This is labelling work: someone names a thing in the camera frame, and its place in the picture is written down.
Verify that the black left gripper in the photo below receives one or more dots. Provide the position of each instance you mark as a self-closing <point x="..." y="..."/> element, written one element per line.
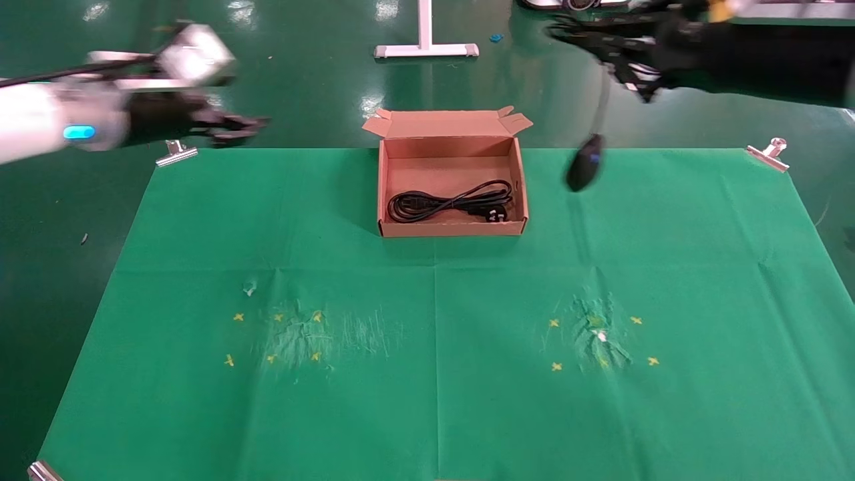
<point x="167" y="119"/>

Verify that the black and white machine base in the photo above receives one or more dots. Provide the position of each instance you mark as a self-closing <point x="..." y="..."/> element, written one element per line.
<point x="574" y="4"/>

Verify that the open brown cardboard box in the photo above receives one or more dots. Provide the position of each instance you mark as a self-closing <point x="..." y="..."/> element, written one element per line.
<point x="401" y="143"/>

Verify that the silver binder clip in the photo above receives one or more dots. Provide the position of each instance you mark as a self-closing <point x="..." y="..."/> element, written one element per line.
<point x="43" y="473"/>
<point x="177" y="156"/>
<point x="768" y="157"/>

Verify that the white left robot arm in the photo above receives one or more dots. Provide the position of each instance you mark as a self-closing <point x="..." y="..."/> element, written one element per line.
<point x="33" y="120"/>

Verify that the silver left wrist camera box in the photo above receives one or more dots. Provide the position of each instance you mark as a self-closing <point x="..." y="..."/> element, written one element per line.
<point x="197" y="57"/>

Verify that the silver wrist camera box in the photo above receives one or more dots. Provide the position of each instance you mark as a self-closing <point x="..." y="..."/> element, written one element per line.
<point x="801" y="8"/>
<point x="197" y="57"/>

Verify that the green table cloth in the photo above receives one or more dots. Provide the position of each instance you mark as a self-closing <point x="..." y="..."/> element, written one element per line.
<point x="434" y="334"/>

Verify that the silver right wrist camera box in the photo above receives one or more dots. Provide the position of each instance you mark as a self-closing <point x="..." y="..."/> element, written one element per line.
<point x="801" y="8"/>

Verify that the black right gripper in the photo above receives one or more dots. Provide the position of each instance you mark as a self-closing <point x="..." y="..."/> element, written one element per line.
<point x="768" y="60"/>

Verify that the white stand base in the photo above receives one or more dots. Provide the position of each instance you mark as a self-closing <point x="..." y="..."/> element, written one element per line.
<point x="427" y="50"/>

